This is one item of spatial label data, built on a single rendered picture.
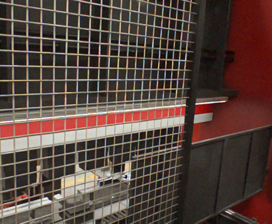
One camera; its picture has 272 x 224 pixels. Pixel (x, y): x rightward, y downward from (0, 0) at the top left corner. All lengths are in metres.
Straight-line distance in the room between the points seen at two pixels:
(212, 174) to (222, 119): 0.76
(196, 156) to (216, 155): 0.16
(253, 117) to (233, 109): 0.16
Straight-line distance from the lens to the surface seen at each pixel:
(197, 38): 0.82
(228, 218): 1.81
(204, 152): 1.40
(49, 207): 1.56
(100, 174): 1.77
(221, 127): 2.22
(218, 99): 1.90
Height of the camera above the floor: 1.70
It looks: 11 degrees down
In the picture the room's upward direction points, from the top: 4 degrees clockwise
